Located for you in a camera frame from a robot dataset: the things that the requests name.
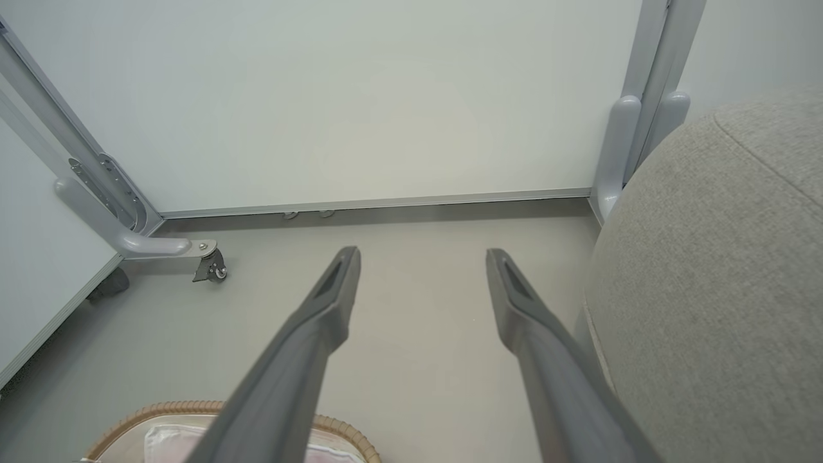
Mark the grey fabric sofa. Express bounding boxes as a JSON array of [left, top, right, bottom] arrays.
[[574, 90, 823, 463]]

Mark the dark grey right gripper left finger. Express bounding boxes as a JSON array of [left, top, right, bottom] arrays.
[[186, 246, 361, 463]]

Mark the grey partition support leg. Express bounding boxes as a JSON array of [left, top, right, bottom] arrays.
[[588, 0, 708, 226], [0, 39, 219, 261]]

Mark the dark caster wheel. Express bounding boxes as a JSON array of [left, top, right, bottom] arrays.
[[87, 267, 131, 302]]

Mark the white partition panel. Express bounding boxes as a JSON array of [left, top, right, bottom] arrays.
[[0, 0, 644, 219], [0, 90, 126, 390], [678, 0, 823, 123]]

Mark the small grey caster wheel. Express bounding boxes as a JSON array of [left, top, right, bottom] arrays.
[[192, 248, 228, 284]]

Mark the white basket with brown rim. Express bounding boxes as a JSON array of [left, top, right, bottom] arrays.
[[84, 400, 381, 463]]

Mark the white fabric basket liner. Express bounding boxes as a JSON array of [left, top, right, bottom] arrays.
[[96, 415, 368, 463]]

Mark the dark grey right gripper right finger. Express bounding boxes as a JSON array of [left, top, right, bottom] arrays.
[[485, 249, 660, 463]]

